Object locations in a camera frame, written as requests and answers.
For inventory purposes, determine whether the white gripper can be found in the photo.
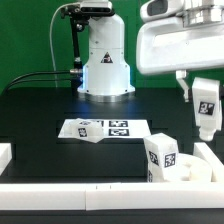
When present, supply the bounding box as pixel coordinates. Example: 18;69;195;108
136;0;224;102

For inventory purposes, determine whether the white round stool seat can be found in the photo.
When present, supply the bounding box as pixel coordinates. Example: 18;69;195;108
146;152;213;184

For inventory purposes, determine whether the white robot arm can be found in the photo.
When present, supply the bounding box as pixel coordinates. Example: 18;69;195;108
79;0;224;101

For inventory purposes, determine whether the white right fence bar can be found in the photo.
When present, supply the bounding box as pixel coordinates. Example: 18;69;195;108
193;142;224;183

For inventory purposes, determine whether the white fence bar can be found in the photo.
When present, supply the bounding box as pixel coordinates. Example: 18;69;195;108
193;142;224;183
0;143;12;175
0;182;224;211

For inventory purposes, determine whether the white marker sheet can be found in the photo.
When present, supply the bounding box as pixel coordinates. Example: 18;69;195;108
58;119;151;138

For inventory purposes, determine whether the white front fence bar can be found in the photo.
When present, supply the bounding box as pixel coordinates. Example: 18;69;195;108
0;182;224;211

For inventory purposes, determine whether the white left fence bar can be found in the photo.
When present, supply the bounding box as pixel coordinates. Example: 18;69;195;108
0;143;12;175

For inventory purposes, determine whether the grey depth camera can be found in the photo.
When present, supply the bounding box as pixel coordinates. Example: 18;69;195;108
80;0;114;17

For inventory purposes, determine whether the black cable upper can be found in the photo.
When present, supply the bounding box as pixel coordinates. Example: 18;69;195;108
2;69;84;95

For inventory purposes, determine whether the black cable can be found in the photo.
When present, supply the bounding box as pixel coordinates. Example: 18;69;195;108
2;69;84;95
6;77;83;92

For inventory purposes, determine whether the white cable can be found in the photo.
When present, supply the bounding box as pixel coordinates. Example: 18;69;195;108
49;3;80;89

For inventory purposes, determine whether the black cable lower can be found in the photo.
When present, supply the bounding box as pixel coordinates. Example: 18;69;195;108
6;77;83;92

